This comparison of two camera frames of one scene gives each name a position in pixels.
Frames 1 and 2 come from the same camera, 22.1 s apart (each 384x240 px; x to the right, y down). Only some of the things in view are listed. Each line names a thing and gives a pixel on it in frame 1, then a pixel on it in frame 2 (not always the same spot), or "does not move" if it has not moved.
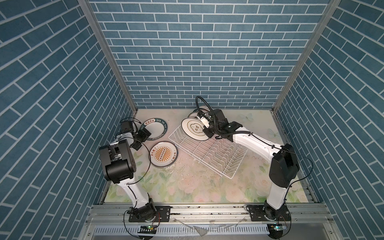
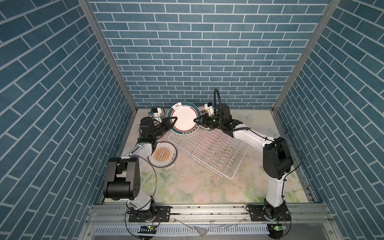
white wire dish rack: (224, 156) does not move
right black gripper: (208, 133) → (204, 120)
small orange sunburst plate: (163, 154) does not move
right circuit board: (276, 230) does not move
